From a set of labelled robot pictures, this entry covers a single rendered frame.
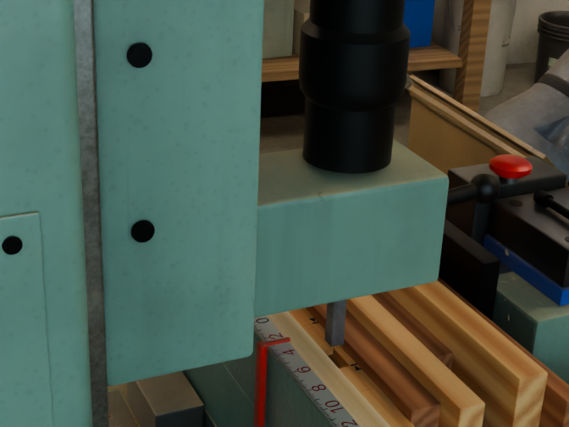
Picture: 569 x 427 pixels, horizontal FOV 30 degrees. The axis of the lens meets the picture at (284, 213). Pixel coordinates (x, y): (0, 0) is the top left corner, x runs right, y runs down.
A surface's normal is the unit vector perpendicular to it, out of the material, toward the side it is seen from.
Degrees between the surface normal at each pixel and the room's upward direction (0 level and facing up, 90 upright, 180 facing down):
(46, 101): 90
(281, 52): 90
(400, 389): 0
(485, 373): 90
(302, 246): 90
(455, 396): 0
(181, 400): 0
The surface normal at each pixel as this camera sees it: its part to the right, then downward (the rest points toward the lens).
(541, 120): -0.14, -0.56
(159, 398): 0.04, -0.91
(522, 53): 0.34, 0.41
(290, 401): -0.91, 0.15
